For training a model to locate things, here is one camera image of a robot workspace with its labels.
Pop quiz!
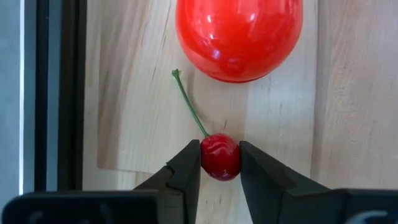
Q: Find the red toy apple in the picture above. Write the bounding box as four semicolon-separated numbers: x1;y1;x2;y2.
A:
175;0;304;84

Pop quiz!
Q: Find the red toy cherry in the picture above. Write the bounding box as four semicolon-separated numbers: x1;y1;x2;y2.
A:
172;68;242;182

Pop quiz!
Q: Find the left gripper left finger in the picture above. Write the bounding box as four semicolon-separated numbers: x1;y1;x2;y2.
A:
133;139;201;224

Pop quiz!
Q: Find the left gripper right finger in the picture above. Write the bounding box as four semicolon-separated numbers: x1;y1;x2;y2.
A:
238;140;330;224

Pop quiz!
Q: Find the black table frame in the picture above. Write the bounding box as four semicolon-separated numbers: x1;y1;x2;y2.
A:
33;0;88;192

